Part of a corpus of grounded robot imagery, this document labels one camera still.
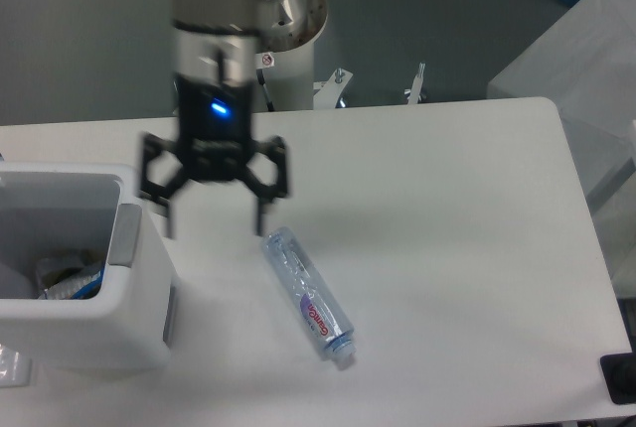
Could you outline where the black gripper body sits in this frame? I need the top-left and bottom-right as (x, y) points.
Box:
(175, 75), (254, 183)

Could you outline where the clear plastic water bottle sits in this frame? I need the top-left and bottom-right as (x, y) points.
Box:
(261, 227), (357, 368)

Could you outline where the blue snack wrapper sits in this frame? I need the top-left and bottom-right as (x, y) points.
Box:
(37, 261), (105, 300)

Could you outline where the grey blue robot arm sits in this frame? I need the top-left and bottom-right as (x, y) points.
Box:
(139, 0), (290, 235)

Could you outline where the white trash can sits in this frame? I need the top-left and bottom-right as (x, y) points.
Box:
(1, 162), (178, 369)

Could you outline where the clear plastic item bottom left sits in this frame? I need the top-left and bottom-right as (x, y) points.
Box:
(0, 345), (33, 388)

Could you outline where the white side table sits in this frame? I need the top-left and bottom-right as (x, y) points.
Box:
(487, 0), (635, 299)

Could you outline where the black device at edge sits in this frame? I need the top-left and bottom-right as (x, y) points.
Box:
(600, 353), (635, 405)

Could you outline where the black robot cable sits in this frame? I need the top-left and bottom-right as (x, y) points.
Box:
(255, 67), (277, 112)

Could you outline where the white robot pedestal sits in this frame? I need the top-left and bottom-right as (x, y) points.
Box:
(255, 43), (314, 111)

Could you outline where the white pedestal base frame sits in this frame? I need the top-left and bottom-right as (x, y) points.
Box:
(171, 62), (427, 117)

